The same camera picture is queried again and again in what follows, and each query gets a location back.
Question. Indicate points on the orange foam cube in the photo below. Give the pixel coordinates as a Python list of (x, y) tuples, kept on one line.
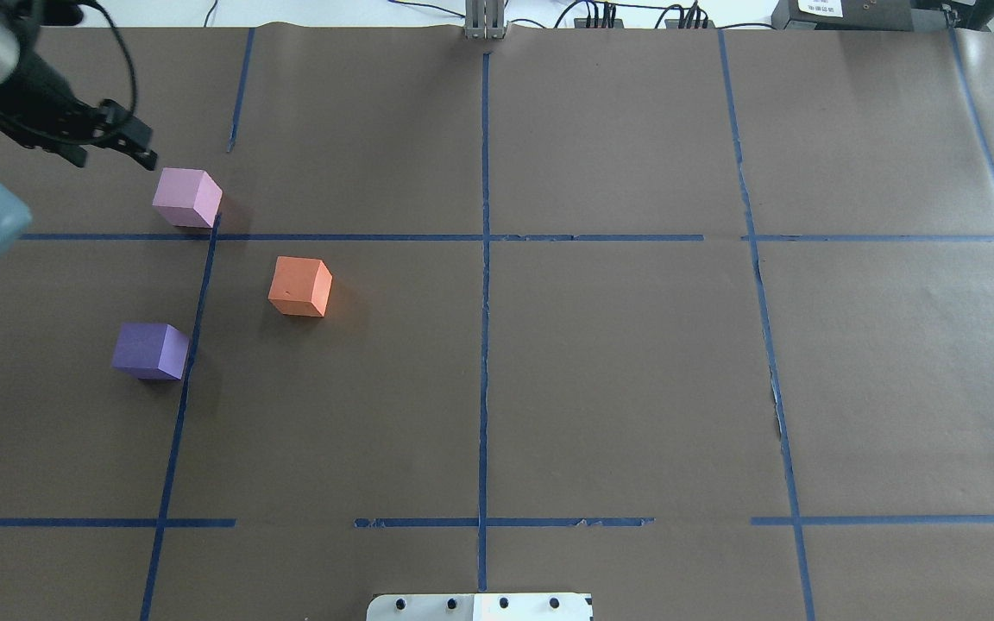
[(300, 286)]

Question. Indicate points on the aluminium frame post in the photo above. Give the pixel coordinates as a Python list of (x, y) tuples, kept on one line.
[(485, 20)]

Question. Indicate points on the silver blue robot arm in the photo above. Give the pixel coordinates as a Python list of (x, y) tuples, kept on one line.
[(23, 70)]

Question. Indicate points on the pink foam cube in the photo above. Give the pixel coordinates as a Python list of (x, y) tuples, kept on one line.
[(187, 198)]

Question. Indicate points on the black power strip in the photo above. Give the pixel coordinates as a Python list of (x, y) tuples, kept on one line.
[(605, 16)]

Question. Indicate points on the purple foam cube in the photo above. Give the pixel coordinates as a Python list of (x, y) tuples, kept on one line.
[(151, 351)]

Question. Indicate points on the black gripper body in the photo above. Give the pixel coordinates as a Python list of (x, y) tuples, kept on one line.
[(41, 94)]

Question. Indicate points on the black device box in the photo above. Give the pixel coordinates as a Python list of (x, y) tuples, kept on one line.
[(893, 16)]

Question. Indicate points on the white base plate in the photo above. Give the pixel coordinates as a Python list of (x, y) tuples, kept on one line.
[(482, 606)]

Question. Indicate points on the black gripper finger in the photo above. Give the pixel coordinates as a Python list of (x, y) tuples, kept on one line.
[(126, 134)]

